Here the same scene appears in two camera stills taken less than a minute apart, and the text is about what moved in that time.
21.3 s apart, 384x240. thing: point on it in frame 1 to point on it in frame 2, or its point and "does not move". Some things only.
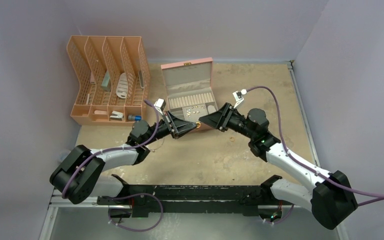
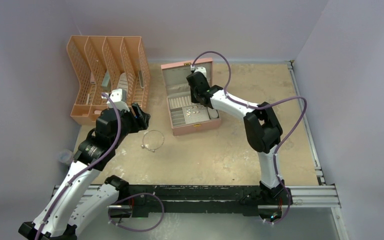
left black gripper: (178, 126) to (140, 122)
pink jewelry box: (189, 88) does not move
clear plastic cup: (62, 155) does not move
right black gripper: (219, 120) to (193, 99)
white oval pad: (211, 109) does not move
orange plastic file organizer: (114, 78) does not move
